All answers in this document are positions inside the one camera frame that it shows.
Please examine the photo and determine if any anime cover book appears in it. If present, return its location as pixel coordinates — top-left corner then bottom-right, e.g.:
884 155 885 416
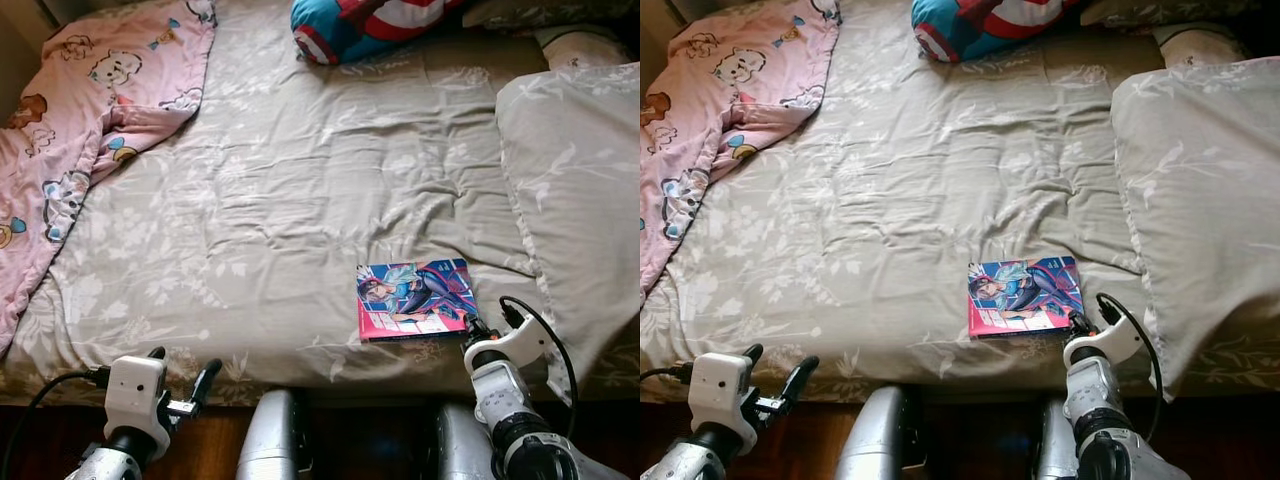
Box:
356 258 479 343
966 255 1086 339

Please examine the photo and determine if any beige floral pillow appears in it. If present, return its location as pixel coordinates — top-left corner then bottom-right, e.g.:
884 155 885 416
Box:
1110 55 1280 401
495 62 641 406

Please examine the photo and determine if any pink cartoon print blanket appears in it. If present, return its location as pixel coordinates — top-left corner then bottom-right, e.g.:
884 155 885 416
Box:
640 0 841 296
0 0 218 356

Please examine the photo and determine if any silver robot right leg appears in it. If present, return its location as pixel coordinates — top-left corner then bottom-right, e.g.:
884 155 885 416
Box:
430 400 501 480
1030 398 1076 480

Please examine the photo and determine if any beige floral bed sheet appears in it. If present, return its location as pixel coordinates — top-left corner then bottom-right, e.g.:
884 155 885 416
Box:
0 0 641 406
640 0 1280 406

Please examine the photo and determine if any small round beige pillow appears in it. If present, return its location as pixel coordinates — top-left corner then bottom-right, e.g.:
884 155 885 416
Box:
1152 22 1246 69
535 27 631 73

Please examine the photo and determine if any red white blue bolster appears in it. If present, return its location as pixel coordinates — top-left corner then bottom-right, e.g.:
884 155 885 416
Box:
910 0 1086 64
290 0 471 67

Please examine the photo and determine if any grey leaf print pillow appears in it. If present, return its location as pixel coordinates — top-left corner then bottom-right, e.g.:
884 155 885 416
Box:
1080 0 1261 29
462 0 641 31

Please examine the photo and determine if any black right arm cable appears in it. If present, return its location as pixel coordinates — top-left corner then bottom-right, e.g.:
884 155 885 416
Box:
498 295 581 480
1095 292 1166 446

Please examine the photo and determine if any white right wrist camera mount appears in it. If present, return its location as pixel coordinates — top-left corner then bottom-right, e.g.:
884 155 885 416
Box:
468 312 557 421
1062 310 1146 421

